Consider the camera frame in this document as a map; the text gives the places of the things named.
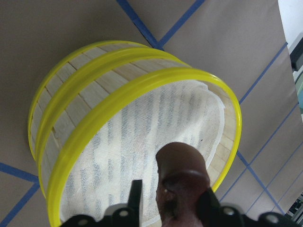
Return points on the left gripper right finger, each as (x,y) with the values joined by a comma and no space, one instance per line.
(208,202)

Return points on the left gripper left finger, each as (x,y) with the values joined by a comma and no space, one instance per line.
(136,196)

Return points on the yellow rim bamboo steamer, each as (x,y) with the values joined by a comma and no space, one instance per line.
(73,74)

